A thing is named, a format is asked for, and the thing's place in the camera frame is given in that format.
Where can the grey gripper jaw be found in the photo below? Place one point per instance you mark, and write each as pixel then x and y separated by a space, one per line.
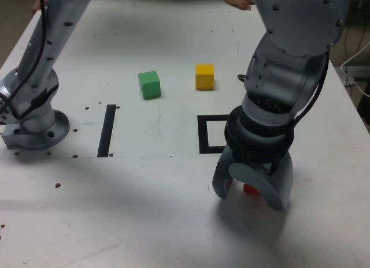
pixel 222 175
pixel 280 187

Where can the green cube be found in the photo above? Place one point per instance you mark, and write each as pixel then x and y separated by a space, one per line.
pixel 149 86

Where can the person's right hand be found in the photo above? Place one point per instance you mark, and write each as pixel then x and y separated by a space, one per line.
pixel 38 6

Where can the red cube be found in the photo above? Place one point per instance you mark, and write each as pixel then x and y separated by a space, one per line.
pixel 251 189

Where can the black tape square outline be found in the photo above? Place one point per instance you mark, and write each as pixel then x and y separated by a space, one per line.
pixel 203 135

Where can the black tape strip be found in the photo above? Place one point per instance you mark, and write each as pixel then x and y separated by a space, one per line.
pixel 106 132

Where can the yellow cube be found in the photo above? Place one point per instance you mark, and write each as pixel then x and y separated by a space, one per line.
pixel 204 77

